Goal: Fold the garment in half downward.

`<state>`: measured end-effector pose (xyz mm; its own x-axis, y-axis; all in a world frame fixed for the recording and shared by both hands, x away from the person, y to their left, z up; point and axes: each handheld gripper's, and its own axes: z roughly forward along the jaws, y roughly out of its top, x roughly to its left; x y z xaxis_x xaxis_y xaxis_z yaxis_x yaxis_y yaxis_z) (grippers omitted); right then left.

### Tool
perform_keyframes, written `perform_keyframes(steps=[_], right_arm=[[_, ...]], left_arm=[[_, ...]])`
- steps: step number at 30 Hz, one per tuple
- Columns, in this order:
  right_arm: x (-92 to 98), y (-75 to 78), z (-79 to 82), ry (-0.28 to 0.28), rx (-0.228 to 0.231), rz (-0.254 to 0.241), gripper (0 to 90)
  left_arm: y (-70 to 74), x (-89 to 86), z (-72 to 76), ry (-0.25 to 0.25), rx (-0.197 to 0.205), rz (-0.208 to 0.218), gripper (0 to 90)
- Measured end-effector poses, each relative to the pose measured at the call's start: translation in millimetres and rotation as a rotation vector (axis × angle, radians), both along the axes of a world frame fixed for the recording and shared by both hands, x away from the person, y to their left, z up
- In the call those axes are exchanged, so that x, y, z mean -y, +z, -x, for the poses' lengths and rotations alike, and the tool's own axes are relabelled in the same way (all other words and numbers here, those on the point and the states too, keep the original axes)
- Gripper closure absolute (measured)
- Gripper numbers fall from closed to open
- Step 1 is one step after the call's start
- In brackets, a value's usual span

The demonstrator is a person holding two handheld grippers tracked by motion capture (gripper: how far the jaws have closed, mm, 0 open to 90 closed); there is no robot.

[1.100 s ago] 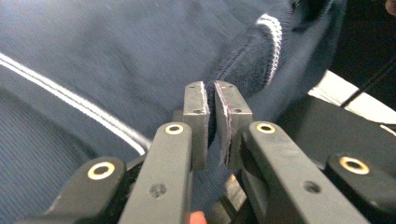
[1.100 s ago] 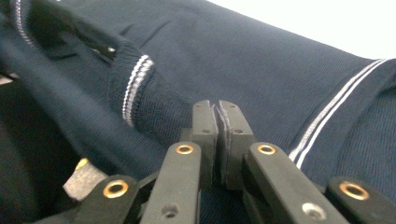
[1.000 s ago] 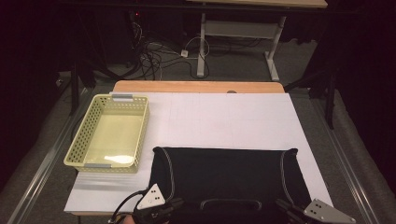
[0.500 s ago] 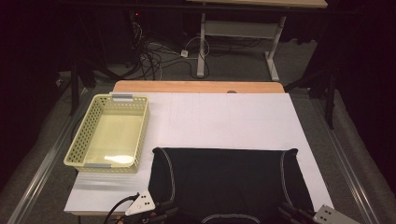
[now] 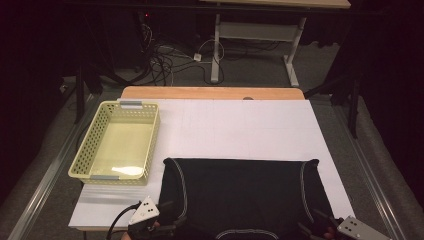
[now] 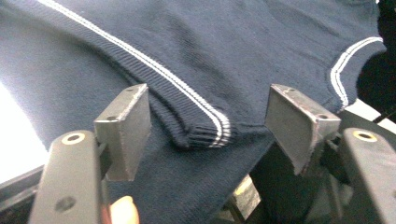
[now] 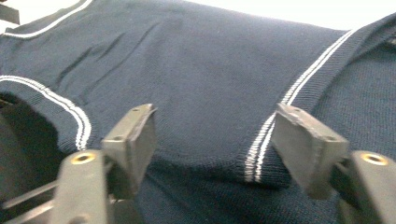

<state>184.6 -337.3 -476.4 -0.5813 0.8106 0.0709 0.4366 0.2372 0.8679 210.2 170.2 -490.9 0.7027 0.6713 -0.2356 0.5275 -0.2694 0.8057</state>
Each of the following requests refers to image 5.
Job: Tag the aluminium floor rail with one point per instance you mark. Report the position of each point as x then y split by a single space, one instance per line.
50 171
380 200

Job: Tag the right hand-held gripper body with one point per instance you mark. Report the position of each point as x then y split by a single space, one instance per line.
356 230

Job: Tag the person's right hand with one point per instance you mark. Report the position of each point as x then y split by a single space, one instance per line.
330 231

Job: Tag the person's left hand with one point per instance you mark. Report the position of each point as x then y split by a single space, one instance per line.
125 236

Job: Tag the yellow perforated plastic basket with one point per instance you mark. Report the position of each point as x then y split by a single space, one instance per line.
120 143

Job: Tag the black knit vest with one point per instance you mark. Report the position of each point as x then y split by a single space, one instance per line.
243 193

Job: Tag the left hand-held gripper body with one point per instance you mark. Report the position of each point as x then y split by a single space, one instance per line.
145 213

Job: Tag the white frame wooden desk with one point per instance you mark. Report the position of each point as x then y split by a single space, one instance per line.
256 31

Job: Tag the white power adapter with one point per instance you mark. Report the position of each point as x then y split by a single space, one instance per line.
197 57

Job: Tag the black metal stand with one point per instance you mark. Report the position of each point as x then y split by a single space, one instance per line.
79 100
353 110

